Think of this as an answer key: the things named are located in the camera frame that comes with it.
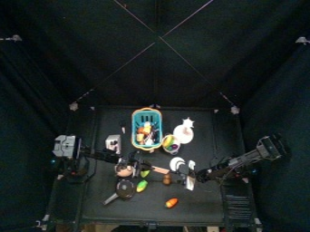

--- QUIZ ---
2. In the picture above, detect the teal basket orange rim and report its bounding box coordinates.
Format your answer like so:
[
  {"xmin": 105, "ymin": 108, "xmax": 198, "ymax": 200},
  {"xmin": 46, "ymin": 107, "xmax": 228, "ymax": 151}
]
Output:
[{"xmin": 130, "ymin": 107, "xmax": 165, "ymax": 151}]

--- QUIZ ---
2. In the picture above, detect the black ribbed panel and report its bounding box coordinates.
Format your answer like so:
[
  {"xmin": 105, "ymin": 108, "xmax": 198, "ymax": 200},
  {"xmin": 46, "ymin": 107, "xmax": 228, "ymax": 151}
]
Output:
[{"xmin": 220, "ymin": 183, "xmax": 257, "ymax": 232}]

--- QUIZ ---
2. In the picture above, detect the white toy kettle black handle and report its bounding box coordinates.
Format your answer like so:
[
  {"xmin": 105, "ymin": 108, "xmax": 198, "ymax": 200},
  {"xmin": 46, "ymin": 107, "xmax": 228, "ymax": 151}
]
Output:
[{"xmin": 114, "ymin": 164, "xmax": 137, "ymax": 179}]

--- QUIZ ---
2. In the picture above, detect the brown toy kiwi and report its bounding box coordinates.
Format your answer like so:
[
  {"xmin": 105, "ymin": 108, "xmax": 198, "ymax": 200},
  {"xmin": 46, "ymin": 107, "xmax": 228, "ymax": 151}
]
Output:
[{"xmin": 162, "ymin": 174, "xmax": 174, "ymax": 186}]

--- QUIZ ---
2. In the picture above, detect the white star-topped stand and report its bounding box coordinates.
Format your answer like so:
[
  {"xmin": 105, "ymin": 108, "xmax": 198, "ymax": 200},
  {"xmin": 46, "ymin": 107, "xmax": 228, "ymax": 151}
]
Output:
[{"xmin": 182, "ymin": 117, "xmax": 197, "ymax": 129}]

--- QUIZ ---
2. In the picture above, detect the white bowl with toy fruit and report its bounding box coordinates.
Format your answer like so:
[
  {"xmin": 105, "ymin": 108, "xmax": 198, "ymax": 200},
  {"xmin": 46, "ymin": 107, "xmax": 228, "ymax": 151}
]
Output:
[{"xmin": 161, "ymin": 134, "xmax": 182, "ymax": 154}]

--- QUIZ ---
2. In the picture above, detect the thin diagonal cord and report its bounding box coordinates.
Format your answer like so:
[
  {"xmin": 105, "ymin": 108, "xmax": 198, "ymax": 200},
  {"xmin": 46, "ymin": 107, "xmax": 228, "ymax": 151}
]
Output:
[
  {"xmin": 73, "ymin": 0, "xmax": 214, "ymax": 104},
  {"xmin": 112, "ymin": 0, "xmax": 238, "ymax": 108}
]

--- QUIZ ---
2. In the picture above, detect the white toy toaster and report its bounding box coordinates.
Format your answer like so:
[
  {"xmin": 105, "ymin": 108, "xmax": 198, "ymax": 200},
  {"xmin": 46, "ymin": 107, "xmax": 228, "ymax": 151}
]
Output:
[{"xmin": 105, "ymin": 134, "xmax": 124, "ymax": 154}]

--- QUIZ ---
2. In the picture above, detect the toy frying pan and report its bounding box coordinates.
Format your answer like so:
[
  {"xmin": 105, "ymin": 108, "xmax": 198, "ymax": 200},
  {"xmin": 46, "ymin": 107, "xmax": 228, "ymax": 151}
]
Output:
[{"xmin": 101, "ymin": 179, "xmax": 138, "ymax": 207}]

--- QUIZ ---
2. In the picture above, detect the yellow toy corn cob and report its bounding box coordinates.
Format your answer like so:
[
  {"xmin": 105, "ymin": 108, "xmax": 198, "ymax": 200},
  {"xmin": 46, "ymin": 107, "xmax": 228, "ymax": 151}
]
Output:
[{"xmin": 136, "ymin": 179, "xmax": 149, "ymax": 194}]

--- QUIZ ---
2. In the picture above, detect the large white plate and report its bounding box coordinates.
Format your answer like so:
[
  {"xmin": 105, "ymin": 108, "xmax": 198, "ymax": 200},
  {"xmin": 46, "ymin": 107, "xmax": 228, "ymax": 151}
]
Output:
[{"xmin": 173, "ymin": 124, "xmax": 197, "ymax": 145}]

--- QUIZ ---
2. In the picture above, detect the orange toy carrot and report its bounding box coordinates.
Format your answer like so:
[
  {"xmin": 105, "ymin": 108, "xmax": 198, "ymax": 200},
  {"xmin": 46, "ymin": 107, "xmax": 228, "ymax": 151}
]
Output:
[{"xmin": 165, "ymin": 198, "xmax": 180, "ymax": 209}]

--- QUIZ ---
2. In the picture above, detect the small white plate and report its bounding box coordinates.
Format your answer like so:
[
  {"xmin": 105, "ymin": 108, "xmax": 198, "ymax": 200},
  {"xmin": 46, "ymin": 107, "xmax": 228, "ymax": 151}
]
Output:
[{"xmin": 169, "ymin": 156, "xmax": 188, "ymax": 172}]

